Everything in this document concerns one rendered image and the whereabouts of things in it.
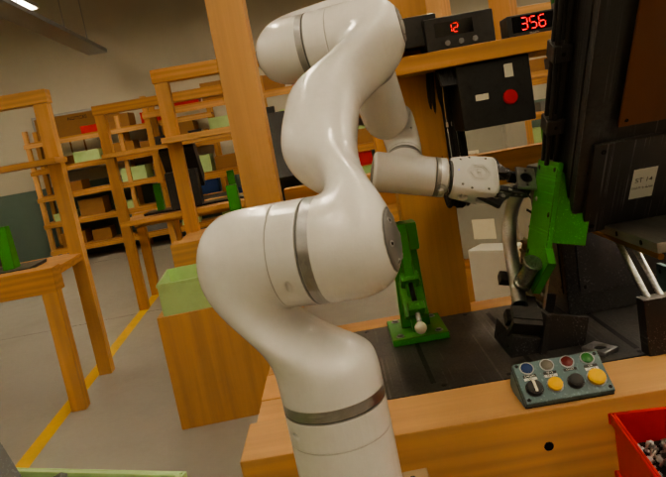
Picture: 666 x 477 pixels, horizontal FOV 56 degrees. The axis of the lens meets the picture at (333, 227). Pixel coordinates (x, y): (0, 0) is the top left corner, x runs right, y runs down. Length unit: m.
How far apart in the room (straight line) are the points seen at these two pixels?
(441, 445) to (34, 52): 11.28
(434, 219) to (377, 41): 0.80
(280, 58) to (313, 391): 0.50
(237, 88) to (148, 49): 9.93
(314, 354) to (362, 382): 0.06
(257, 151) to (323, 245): 0.97
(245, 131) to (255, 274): 0.95
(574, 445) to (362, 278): 0.63
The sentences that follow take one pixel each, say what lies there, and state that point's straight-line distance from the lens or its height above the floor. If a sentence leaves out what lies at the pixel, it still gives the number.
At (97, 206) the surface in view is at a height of 0.82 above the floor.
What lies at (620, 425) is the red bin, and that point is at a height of 0.92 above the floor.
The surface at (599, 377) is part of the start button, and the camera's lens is 1.16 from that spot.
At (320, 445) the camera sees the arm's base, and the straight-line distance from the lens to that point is 0.72.
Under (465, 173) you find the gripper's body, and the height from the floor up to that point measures 1.27.
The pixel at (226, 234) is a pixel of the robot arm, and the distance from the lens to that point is 0.69.
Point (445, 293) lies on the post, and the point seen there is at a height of 0.95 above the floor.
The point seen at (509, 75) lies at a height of 1.46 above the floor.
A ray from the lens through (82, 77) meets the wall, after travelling 11.72.
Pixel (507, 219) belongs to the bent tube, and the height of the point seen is 1.15.
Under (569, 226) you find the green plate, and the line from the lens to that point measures 1.32.
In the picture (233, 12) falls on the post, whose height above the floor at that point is 1.72.
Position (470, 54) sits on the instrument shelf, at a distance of 1.51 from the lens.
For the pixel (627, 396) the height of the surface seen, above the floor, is 0.90.
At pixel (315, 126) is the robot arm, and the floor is 1.42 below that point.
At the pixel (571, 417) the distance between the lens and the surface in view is 1.16.
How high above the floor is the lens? 1.41
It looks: 9 degrees down
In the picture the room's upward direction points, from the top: 10 degrees counter-clockwise
